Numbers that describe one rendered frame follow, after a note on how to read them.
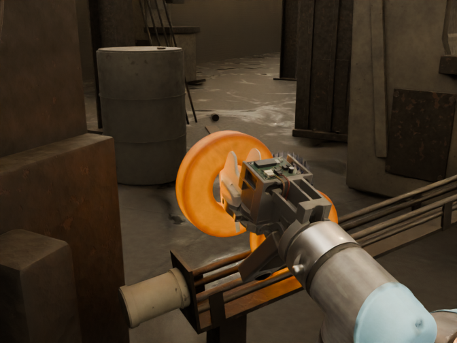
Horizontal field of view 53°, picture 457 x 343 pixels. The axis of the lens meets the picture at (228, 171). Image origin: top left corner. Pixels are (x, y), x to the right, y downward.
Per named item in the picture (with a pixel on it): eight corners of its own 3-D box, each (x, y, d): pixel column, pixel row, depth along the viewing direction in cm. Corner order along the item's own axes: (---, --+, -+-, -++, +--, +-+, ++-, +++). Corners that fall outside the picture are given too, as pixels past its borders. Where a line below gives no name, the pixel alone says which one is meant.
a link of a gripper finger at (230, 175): (229, 135, 66) (261, 167, 59) (224, 170, 69) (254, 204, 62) (209, 137, 65) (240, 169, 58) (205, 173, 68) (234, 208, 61)
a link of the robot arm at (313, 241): (352, 286, 53) (294, 305, 49) (328, 260, 56) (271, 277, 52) (370, 235, 49) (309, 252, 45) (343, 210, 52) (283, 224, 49)
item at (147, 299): (122, 314, 69) (114, 280, 67) (177, 293, 72) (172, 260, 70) (133, 337, 64) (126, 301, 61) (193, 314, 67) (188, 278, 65)
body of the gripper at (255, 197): (288, 151, 60) (348, 202, 51) (277, 205, 65) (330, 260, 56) (237, 158, 57) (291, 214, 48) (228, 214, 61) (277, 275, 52)
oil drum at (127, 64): (88, 178, 326) (75, 47, 299) (139, 157, 376) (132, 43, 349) (156, 192, 300) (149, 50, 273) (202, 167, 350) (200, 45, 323)
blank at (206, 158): (167, 142, 64) (177, 147, 61) (262, 121, 71) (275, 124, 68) (182, 242, 69) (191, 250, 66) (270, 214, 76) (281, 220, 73)
